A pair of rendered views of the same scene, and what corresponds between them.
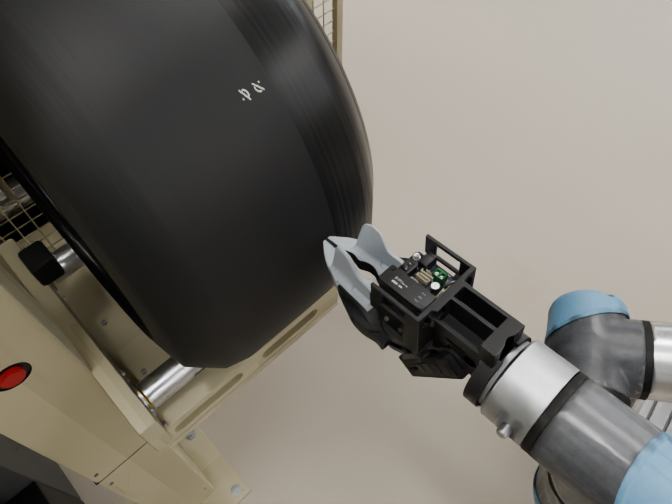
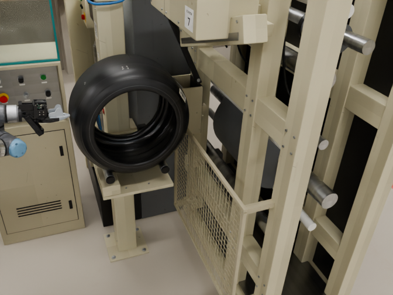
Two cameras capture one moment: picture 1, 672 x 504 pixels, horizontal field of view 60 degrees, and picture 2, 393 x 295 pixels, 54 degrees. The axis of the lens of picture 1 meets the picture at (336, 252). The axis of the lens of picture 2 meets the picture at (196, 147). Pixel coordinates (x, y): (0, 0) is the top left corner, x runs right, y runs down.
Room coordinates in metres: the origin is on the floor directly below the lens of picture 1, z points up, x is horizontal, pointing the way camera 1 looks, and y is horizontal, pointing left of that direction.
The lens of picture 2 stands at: (1.42, -1.23, 2.06)
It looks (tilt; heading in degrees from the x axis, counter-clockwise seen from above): 32 degrees down; 111
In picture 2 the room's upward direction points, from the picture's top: 3 degrees clockwise
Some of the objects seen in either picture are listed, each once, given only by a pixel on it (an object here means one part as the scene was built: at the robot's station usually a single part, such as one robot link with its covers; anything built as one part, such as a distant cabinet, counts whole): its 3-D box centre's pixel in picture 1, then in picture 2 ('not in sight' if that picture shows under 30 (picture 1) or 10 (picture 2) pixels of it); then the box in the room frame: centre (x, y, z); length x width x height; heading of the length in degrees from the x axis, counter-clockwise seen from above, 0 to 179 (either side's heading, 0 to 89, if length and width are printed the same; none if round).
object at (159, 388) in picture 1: (236, 323); (104, 161); (0.37, 0.15, 0.90); 0.35 x 0.05 x 0.05; 134
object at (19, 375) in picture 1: (10, 374); not in sight; (0.23, 0.38, 1.06); 0.03 x 0.02 x 0.03; 134
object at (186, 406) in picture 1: (239, 342); (105, 171); (0.36, 0.16, 0.83); 0.36 x 0.09 x 0.06; 134
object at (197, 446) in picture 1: (182, 488); (126, 242); (0.27, 0.42, 0.01); 0.27 x 0.27 x 0.02; 44
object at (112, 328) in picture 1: (193, 296); (131, 171); (0.47, 0.25, 0.80); 0.37 x 0.36 x 0.02; 44
